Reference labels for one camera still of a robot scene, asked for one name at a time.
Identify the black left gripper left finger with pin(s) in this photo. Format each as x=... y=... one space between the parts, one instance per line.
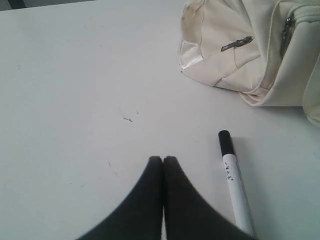
x=140 y=215

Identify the cream fabric duffel bag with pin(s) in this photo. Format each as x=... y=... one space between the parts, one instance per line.
x=266 y=50

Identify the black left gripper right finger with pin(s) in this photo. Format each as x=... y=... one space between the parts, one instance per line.
x=188 y=216

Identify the white marker black cap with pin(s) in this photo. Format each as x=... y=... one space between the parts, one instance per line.
x=240 y=206

